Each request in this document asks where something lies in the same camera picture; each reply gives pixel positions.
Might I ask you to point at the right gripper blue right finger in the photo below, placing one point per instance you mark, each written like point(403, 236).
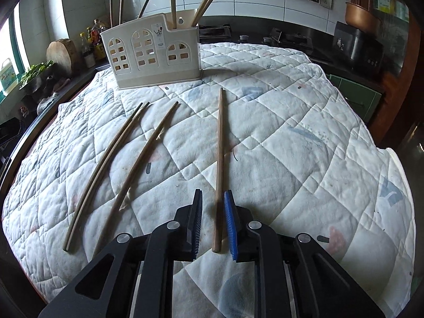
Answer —
point(232, 223)

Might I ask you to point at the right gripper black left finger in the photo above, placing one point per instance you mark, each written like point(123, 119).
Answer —
point(193, 228)

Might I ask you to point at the dark brown wooden chopstick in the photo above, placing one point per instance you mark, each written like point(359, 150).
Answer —
point(218, 223)

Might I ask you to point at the light wooden chopstick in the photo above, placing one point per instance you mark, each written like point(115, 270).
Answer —
point(130, 178)

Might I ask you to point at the white quilted cloth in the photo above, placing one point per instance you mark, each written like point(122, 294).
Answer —
point(297, 156)

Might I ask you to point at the outer left wooden chopstick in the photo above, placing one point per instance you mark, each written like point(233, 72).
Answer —
point(83, 201)

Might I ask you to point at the cream plastic chopstick holder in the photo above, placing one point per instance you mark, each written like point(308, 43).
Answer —
point(151, 51)

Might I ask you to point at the black gas stove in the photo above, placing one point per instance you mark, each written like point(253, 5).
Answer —
point(275, 38)

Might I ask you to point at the dark soy sauce bottle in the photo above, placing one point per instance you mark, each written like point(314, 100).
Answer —
point(96, 39)

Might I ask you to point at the bowl of green vegetables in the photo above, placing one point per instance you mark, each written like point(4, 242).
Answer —
point(36, 77)

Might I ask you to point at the black rice cooker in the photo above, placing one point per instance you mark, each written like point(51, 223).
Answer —
point(360, 50)

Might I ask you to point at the round wooden cutting board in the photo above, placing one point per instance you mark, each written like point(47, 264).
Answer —
point(64, 54)

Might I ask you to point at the chopstick in holder leaning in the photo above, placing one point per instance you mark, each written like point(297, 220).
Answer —
point(144, 6)

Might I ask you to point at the copper coloured pot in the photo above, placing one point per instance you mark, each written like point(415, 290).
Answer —
point(361, 18)

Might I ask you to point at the chopstick in holder far left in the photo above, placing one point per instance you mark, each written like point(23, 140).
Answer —
point(110, 7)

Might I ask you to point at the chopstick in holder upright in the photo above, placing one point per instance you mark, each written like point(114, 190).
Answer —
point(173, 0)

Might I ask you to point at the wooden glass cabinet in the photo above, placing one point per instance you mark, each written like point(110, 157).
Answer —
point(402, 69)

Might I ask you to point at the white wall socket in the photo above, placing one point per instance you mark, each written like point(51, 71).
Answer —
point(326, 3)

